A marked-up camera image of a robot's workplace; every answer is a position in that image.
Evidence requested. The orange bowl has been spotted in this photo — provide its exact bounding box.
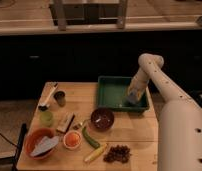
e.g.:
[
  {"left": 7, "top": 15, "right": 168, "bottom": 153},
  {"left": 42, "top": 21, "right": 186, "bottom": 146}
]
[{"left": 24, "top": 128, "right": 56, "bottom": 160}]

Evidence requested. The yellow corn cob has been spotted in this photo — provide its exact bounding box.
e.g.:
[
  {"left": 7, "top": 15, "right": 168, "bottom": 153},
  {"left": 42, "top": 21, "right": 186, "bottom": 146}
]
[{"left": 84, "top": 144, "right": 107, "bottom": 163}]

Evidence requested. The small white orange cup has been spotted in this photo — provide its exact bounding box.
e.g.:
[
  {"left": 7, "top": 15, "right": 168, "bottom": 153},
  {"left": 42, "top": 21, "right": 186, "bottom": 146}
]
[{"left": 63, "top": 130, "right": 82, "bottom": 150}]

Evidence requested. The grey cloth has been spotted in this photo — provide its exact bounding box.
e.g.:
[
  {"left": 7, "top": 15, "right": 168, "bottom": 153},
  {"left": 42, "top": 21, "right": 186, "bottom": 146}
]
[{"left": 30, "top": 136, "right": 59, "bottom": 157}]

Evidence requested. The wooden block eraser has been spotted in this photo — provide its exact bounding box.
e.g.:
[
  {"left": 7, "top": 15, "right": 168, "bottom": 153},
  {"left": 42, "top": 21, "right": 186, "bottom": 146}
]
[{"left": 56, "top": 114, "right": 75, "bottom": 133}]

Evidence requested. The green plastic tray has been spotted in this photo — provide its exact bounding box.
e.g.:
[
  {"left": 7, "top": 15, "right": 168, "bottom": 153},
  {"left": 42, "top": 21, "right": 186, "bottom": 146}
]
[{"left": 96, "top": 76, "right": 149, "bottom": 113}]

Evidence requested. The green cucumber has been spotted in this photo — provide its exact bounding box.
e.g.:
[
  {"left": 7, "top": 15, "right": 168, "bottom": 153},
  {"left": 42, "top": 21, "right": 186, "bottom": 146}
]
[{"left": 82, "top": 127, "right": 100, "bottom": 149}]

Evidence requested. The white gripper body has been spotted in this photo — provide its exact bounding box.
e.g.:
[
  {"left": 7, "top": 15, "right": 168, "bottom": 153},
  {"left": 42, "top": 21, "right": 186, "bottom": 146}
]
[{"left": 128, "top": 70, "right": 149, "bottom": 97}]

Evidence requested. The green cup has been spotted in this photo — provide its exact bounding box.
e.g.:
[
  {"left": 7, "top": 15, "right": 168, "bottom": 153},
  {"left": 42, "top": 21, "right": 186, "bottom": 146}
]
[{"left": 40, "top": 111, "right": 53, "bottom": 127}]

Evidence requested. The wooden stool frame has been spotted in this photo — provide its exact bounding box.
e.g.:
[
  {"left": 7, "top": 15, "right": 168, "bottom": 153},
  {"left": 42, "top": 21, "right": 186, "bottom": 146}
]
[{"left": 48, "top": 0, "right": 128, "bottom": 30}]

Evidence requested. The dark metal cup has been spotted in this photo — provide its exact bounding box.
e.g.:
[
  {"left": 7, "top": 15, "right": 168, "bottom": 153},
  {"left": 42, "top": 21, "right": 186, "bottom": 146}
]
[{"left": 54, "top": 91, "right": 66, "bottom": 107}]

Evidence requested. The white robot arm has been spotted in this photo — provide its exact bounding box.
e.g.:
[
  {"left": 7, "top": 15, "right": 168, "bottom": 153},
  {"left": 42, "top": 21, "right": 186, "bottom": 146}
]
[{"left": 127, "top": 53, "right": 202, "bottom": 171}]

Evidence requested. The dark brown bowl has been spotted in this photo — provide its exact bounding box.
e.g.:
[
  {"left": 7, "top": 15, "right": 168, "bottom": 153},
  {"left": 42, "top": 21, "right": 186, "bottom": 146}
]
[{"left": 90, "top": 108, "right": 114, "bottom": 132}]

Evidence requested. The brown dried grape bunch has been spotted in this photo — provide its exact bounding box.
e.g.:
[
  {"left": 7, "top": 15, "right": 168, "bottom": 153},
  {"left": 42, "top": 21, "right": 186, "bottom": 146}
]
[{"left": 103, "top": 145, "right": 131, "bottom": 163}]

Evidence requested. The small metal spoon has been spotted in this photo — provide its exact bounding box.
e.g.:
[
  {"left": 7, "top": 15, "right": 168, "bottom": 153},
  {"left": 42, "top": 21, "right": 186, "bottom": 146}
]
[{"left": 72, "top": 119, "right": 89, "bottom": 130}]

